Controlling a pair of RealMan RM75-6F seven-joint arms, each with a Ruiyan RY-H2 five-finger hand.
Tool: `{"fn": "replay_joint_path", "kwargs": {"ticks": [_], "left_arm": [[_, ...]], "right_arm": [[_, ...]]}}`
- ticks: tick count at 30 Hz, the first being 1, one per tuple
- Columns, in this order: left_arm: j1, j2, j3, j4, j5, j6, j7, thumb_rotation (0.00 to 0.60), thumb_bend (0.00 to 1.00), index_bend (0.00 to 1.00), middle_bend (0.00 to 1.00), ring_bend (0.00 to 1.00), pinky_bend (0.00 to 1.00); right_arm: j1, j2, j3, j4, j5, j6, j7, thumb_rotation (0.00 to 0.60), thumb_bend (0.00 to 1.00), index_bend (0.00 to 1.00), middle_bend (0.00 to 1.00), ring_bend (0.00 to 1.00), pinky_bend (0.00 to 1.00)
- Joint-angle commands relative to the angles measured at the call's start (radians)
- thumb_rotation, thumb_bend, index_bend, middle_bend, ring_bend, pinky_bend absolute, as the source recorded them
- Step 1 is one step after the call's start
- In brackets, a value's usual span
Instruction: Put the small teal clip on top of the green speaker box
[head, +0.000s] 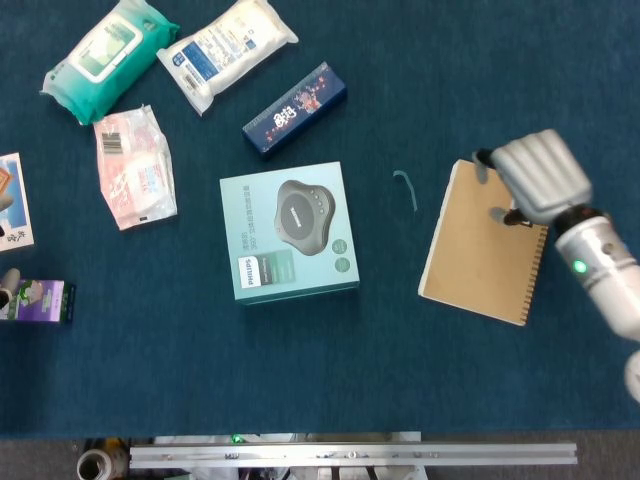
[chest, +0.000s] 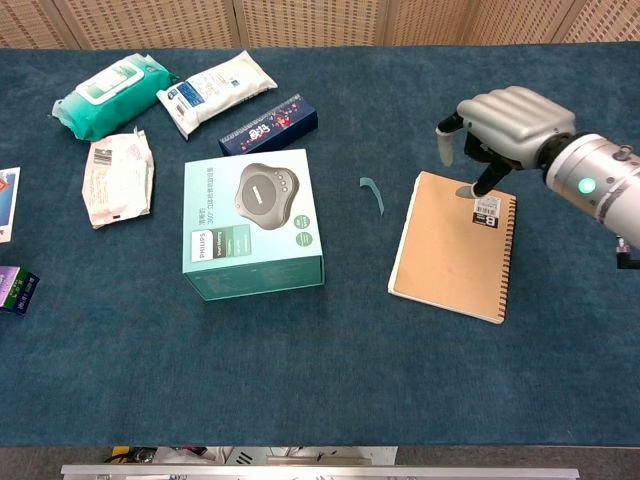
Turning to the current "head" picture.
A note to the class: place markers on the pink wipes pack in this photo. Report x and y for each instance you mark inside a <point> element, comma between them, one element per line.
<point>135,175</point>

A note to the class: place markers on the white card at edge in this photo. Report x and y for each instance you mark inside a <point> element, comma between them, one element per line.
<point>17,225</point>

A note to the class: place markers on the aluminium profile rail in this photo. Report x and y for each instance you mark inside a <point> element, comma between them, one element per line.
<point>350,455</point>

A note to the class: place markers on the dark blue long box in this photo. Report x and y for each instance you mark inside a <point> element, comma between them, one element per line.
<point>295,112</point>

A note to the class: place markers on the green wet wipes pack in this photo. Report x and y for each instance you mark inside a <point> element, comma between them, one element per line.
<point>100,60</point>

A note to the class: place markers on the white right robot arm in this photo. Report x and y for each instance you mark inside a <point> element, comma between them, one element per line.
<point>600,260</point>

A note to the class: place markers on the purple small carton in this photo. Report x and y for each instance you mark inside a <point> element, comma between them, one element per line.
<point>40,300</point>

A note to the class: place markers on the white blue tissue pack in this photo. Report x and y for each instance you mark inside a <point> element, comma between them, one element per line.
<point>225,50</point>

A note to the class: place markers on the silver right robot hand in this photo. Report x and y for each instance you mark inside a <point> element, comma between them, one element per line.
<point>545,170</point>

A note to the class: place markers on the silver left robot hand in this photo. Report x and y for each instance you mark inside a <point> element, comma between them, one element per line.
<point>9,287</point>

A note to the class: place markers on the brown spiral notebook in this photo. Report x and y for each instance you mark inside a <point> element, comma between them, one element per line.
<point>480,260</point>

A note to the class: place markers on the green Philips paper box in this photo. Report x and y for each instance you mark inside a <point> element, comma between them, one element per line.
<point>260,215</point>

